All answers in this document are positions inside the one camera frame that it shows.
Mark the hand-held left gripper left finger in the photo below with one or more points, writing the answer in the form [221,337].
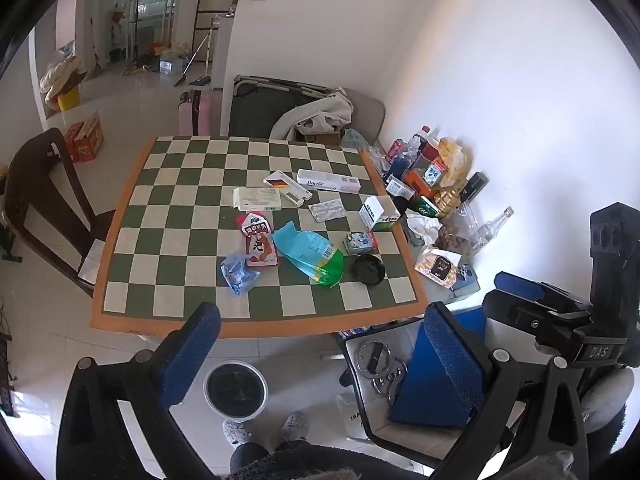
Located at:
[192,347]

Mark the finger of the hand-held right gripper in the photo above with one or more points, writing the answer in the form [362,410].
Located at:
[520,285]

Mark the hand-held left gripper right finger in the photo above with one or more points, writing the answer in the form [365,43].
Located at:
[450,355]

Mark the white trash bin black liner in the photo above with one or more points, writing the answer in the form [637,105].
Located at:
[235,390]

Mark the green and white medicine box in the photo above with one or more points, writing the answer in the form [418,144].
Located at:
[377,214]

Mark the long white toothpaste box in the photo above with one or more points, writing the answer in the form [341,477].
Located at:
[327,181]

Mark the person's right forearm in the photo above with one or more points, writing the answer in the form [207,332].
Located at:
[602,400]

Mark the blue flat box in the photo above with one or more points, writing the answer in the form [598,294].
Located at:
[435,395]

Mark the blue grey small box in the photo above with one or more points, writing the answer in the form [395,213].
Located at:
[466,282]

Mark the clear glass bottle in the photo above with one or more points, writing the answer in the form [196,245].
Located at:
[487,235]

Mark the metal rings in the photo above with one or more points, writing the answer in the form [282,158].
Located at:
[372,360]

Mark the clear plastic bag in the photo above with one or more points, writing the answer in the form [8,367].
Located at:
[465,227]

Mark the pink and brown snack packet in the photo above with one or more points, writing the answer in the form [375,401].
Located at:
[437,265]

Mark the blue crumpled plastic wrapper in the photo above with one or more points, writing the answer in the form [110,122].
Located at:
[239,272]

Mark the person's left grey slipper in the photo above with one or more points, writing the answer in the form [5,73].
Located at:
[235,432]

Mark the person's grey slipper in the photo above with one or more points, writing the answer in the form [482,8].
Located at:
[296,425]
[235,432]

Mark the green checkered square table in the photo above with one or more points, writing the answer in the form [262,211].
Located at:
[200,240]

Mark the black box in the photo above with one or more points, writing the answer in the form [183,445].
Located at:
[474,187]

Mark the golden wrapped item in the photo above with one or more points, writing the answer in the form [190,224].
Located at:
[448,200]

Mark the crumpled white bag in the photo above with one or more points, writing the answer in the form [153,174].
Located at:
[422,227]

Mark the black round lid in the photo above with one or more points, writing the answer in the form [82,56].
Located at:
[369,270]

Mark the white smiley plastic bag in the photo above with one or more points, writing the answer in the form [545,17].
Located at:
[350,417]

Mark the red and white snack packet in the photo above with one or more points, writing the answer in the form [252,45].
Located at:
[259,240]

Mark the person's right grey slipper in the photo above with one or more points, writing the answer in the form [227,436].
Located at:
[296,425]

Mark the small drink carton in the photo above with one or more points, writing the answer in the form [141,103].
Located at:
[360,244]

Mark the yellowish plastic bag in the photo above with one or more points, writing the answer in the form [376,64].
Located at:
[454,157]

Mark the orange box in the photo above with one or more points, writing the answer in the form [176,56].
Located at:
[414,184]

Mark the light blue and green bag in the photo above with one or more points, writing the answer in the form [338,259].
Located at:
[310,252]

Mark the white barcode box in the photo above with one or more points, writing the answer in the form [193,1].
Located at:
[400,187]

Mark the dark sauce bottle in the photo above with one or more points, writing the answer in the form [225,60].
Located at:
[429,157]

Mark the person's dark fleece trousers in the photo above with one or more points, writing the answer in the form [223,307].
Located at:
[310,462]

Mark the red cap plastic bottle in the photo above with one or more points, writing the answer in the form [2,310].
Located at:
[422,137]

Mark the white box with striped flag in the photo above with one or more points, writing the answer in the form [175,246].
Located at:
[287,187]

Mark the silver pill blister pack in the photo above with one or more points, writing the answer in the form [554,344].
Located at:
[326,209]

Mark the black stand foot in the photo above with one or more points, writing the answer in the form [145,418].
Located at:
[10,247]

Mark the dark wooden chair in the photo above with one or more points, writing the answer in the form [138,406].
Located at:
[35,185]

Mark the grey padded chair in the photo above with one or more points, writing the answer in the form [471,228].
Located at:
[367,112]

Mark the pink suitcase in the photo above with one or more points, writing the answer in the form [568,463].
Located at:
[195,112]

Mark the red cardboard box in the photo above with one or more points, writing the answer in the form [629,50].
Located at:
[85,137]

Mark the brown cardboard box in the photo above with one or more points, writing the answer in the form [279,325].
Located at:
[320,136]

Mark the black folding bed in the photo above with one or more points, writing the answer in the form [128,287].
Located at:
[255,105]

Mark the white jacket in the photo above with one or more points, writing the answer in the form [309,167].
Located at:
[315,112]

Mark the yellow bin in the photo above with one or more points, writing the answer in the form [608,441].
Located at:
[69,100]

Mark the broom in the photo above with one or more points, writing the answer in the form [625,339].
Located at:
[192,57]

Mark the coat rack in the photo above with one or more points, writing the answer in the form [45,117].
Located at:
[135,15]

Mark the black metal frame chair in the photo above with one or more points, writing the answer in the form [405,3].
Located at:
[367,410]

